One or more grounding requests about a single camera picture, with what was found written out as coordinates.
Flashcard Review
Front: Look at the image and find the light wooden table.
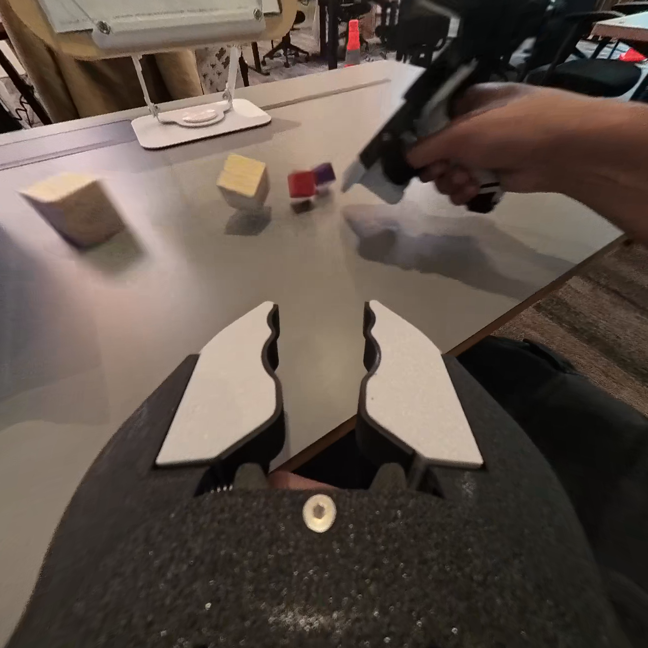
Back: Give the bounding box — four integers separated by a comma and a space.
590, 12, 648, 45

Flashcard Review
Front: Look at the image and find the orange traffic cone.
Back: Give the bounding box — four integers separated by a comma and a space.
343, 19, 361, 68

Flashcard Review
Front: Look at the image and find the brown fabric cover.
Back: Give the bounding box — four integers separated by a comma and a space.
0, 0, 206, 123

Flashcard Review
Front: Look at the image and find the person's dark trouser leg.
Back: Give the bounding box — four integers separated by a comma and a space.
456, 336, 648, 648

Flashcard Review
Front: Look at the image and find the black office chair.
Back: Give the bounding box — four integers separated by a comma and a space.
262, 10, 311, 68

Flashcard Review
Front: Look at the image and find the large natural wooden cube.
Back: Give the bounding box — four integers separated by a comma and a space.
217, 153, 270, 211
19, 172, 127, 249

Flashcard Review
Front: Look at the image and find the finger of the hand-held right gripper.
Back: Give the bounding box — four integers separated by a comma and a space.
363, 166, 407, 204
342, 156, 369, 194

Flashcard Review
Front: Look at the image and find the person's right hand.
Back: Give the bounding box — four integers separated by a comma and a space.
407, 82, 583, 206

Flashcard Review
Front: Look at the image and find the small red wooden cube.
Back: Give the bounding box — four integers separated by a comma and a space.
288, 170, 320, 204

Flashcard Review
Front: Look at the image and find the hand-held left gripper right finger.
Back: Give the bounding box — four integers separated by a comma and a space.
357, 300, 484, 467

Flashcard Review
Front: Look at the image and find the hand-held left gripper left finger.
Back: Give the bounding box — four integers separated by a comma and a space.
155, 301, 287, 466

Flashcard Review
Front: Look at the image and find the white sign stand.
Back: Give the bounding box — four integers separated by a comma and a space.
38, 0, 282, 151

